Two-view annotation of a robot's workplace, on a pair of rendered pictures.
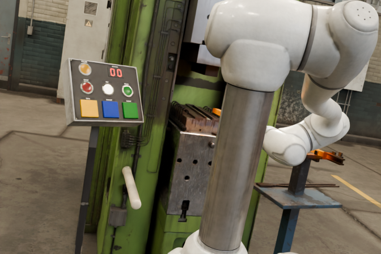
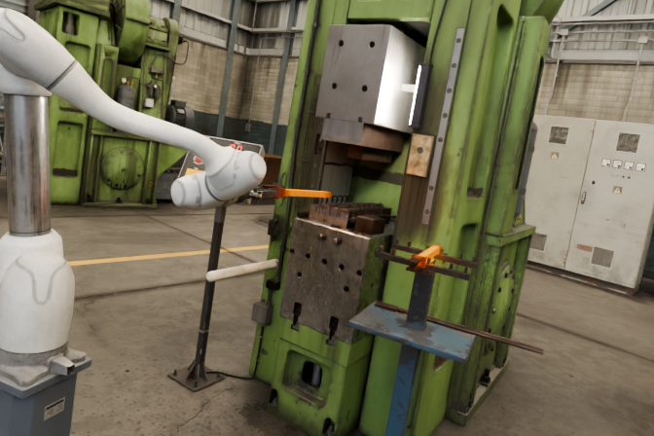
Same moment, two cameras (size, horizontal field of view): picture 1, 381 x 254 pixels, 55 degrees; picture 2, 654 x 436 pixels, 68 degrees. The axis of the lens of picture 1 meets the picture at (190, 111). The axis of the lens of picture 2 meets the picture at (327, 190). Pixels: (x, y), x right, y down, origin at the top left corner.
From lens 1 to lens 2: 1.72 m
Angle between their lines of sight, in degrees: 48
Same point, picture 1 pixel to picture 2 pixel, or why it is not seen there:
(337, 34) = not seen: outside the picture
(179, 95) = (375, 194)
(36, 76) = not seen: hidden behind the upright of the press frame
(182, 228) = (295, 338)
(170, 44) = (319, 124)
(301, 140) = (188, 179)
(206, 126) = (330, 216)
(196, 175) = (308, 273)
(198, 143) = (311, 233)
